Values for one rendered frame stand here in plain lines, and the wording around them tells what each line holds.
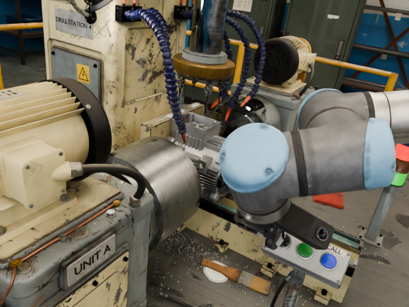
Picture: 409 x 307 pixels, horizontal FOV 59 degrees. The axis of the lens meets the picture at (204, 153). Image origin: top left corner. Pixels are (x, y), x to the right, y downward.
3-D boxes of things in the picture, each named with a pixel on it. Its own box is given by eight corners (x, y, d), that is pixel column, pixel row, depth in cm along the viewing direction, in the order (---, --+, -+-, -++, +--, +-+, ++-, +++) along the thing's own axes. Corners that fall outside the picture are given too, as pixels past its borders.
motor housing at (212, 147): (157, 187, 117) (162, 133, 109) (190, 166, 133) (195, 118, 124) (210, 211, 109) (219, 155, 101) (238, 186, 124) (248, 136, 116)
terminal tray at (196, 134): (169, 140, 114) (171, 119, 111) (187, 131, 123) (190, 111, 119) (201, 153, 109) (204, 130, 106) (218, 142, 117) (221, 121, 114)
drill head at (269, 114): (188, 162, 136) (196, 98, 125) (237, 133, 169) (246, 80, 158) (248, 186, 126) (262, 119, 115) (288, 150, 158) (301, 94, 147)
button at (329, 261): (318, 265, 74) (319, 264, 73) (324, 253, 75) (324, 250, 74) (333, 272, 73) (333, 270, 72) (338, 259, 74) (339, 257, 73)
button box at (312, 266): (262, 254, 82) (260, 248, 78) (275, 226, 84) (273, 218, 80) (338, 290, 75) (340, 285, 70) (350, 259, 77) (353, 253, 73)
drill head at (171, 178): (30, 261, 84) (19, 165, 73) (136, 195, 113) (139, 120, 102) (110, 316, 73) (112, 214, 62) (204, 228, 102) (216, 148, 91)
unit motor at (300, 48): (237, 132, 161) (254, 34, 143) (265, 114, 187) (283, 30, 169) (291, 150, 150) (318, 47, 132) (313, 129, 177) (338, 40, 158)
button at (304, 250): (295, 255, 76) (295, 253, 75) (300, 242, 77) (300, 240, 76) (309, 261, 75) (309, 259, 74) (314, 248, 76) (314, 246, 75)
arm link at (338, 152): (375, 101, 51) (286, 114, 54) (406, 131, 41) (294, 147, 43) (376, 160, 55) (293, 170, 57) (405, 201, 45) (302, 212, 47)
